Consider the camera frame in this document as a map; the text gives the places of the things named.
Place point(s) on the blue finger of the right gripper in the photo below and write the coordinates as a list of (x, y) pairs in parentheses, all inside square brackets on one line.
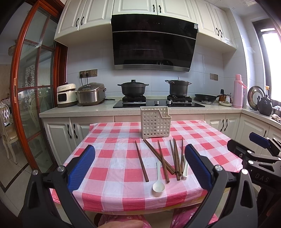
[(259, 140)]

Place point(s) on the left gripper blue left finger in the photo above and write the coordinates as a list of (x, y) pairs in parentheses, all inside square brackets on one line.
[(81, 166)]

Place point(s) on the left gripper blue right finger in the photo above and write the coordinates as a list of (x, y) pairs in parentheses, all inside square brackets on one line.
[(199, 168)]

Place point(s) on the person's hand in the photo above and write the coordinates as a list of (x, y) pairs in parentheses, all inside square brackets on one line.
[(124, 224)]

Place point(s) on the black kettle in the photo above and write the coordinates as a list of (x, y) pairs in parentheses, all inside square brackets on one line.
[(264, 105)]

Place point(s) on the white lower cabinets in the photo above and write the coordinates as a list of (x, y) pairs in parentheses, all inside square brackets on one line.
[(66, 130)]

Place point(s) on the white cabinets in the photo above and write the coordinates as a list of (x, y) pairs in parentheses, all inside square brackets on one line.
[(94, 20), (66, 130)]

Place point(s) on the small plate with condiments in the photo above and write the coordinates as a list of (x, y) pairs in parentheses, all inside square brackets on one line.
[(225, 99)]

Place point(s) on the red white checkered tablecloth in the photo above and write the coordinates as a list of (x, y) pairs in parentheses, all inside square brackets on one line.
[(115, 181)]

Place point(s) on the pink thermos bottle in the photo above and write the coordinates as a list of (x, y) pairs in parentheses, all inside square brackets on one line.
[(239, 86)]

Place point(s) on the beige perforated utensil basket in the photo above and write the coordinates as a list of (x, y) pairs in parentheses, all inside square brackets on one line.
[(155, 121)]

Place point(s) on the black frying pan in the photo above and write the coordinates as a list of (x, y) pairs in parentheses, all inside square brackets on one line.
[(205, 98)]

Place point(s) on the black glass gas stove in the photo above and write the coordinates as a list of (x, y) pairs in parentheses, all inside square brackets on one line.
[(170, 101)]

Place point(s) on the white small cooker appliance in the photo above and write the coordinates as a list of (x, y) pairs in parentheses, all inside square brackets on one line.
[(67, 95)]

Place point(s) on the white dining chair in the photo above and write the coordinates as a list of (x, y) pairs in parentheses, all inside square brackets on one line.
[(8, 132)]

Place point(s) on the silver rice cooker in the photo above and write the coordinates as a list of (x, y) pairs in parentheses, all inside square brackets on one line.
[(91, 94)]

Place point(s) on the black tall stock pot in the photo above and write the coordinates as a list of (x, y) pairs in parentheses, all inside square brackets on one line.
[(178, 88)]

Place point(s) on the black casserole pot with lid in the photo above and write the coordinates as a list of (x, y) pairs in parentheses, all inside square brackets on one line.
[(133, 88)]

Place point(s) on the wooden glass sliding door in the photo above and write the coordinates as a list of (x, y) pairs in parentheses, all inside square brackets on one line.
[(38, 67)]

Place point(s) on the black range hood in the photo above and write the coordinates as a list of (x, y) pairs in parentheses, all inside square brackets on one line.
[(145, 41)]

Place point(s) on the white upper cabinets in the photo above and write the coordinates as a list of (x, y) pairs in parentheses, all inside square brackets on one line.
[(94, 20)]

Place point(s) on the wall switch plate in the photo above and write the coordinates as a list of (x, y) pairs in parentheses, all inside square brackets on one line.
[(214, 77)]

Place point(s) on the wall power outlet strip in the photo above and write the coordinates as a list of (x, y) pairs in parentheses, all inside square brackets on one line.
[(88, 73)]

